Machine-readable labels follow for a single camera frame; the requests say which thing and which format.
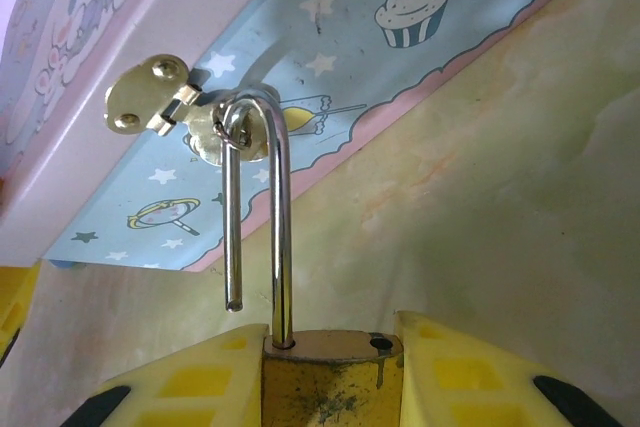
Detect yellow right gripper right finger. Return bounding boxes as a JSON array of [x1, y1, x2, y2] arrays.
[[393, 309, 627, 427]]

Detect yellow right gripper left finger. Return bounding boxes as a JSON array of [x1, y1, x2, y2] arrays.
[[60, 323, 267, 427]]

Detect brass padlock with steel shackle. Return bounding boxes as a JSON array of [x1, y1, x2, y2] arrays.
[[221, 88, 406, 427]]

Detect pastel printed tin box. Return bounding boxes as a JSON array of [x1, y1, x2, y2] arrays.
[[0, 0, 577, 274]]

